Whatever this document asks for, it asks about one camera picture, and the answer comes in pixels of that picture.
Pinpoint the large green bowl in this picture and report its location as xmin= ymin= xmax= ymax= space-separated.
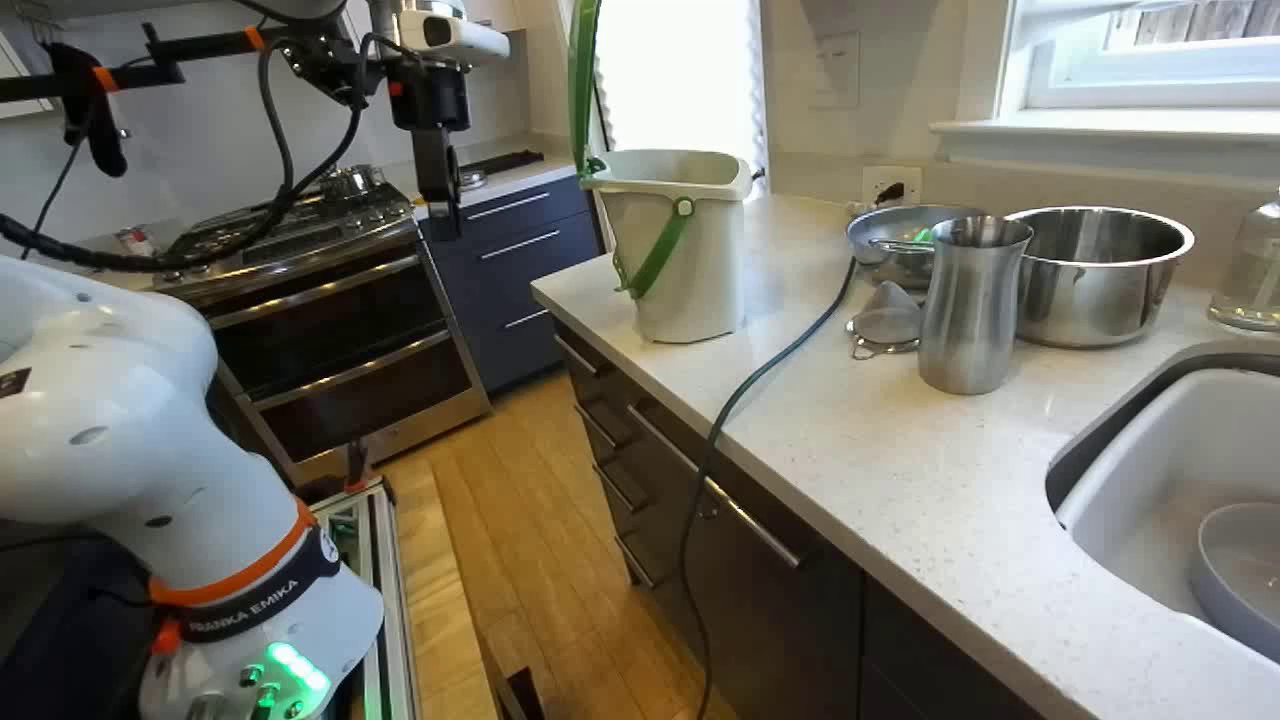
xmin=563 ymin=0 xmax=607 ymax=181

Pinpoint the black power cord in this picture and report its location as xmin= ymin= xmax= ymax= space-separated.
xmin=671 ymin=257 xmax=860 ymax=720

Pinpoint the clear glass soap dispenser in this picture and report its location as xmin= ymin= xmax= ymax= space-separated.
xmin=1208 ymin=196 xmax=1280 ymax=336

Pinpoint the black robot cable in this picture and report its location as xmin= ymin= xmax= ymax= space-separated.
xmin=0 ymin=43 xmax=371 ymax=278

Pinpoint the white framed window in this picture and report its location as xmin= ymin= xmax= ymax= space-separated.
xmin=994 ymin=0 xmax=1280 ymax=117

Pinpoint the tall stainless steel cup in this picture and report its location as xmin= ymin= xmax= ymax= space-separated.
xmin=914 ymin=208 xmax=1039 ymax=399

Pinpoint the metal robot cart frame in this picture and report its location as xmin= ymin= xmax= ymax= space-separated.
xmin=311 ymin=478 xmax=421 ymax=720

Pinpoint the grey bowl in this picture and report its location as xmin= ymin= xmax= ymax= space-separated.
xmin=1186 ymin=498 xmax=1280 ymax=663

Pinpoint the stainless steel oven range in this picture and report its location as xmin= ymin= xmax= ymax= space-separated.
xmin=149 ymin=158 xmax=490 ymax=491

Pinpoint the white wall outlet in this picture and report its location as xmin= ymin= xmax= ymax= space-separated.
xmin=860 ymin=158 xmax=924 ymax=213

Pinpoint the white kitchen sink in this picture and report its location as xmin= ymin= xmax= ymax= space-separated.
xmin=1039 ymin=336 xmax=1280 ymax=672

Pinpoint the stainless steel pot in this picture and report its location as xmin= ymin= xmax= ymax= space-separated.
xmin=1001 ymin=201 xmax=1200 ymax=353

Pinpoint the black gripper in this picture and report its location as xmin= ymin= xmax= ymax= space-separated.
xmin=386 ymin=61 xmax=477 ymax=204

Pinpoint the blue drawer cabinet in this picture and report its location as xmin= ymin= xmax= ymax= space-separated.
xmin=421 ymin=167 xmax=607 ymax=399

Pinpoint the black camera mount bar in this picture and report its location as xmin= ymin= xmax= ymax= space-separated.
xmin=0 ymin=18 xmax=270 ymax=181

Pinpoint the small steel pan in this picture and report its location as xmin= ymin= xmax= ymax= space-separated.
xmin=843 ymin=204 xmax=966 ymax=294

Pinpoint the dark counter cabinet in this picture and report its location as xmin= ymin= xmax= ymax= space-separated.
xmin=547 ymin=319 xmax=1048 ymax=720

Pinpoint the window with white blinds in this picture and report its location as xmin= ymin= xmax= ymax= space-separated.
xmin=593 ymin=0 xmax=771 ymax=181

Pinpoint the white plastic bin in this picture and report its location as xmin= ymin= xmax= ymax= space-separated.
xmin=580 ymin=143 xmax=756 ymax=347

